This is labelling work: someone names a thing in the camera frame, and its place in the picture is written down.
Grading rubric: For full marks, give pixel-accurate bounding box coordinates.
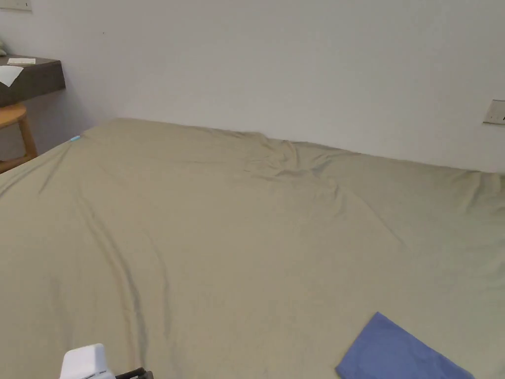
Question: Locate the blue folded garment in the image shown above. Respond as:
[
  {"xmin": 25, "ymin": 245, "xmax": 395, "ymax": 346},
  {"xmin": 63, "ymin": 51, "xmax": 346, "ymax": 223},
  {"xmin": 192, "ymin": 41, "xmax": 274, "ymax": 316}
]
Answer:
[{"xmin": 335, "ymin": 311, "xmax": 474, "ymax": 379}]

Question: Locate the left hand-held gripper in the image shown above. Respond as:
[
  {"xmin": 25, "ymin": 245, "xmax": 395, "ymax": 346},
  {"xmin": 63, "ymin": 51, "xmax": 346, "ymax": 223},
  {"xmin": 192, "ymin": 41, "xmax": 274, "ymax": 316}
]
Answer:
[{"xmin": 60, "ymin": 343, "xmax": 154, "ymax": 379}]

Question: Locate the bed with beige sheet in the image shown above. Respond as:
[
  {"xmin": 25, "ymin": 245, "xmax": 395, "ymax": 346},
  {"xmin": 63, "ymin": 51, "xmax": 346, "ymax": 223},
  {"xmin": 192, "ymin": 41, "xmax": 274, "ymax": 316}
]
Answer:
[{"xmin": 0, "ymin": 117, "xmax": 505, "ymax": 379}]

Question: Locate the round wooden stool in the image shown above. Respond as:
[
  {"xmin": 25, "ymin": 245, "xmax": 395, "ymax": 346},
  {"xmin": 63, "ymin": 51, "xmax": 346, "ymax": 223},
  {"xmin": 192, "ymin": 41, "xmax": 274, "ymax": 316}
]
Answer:
[{"xmin": 0, "ymin": 104, "xmax": 39, "ymax": 174}]

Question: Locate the dark wall-mounted shelf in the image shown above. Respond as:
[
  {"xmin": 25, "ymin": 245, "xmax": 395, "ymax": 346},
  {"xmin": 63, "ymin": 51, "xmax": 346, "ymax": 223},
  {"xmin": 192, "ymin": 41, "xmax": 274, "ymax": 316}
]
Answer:
[{"xmin": 0, "ymin": 37, "xmax": 66, "ymax": 107}]

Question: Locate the wall switch plate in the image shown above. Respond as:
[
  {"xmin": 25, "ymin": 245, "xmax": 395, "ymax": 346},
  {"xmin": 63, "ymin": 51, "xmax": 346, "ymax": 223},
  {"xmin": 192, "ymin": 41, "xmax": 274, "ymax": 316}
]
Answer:
[{"xmin": 483, "ymin": 99, "xmax": 505, "ymax": 127}]

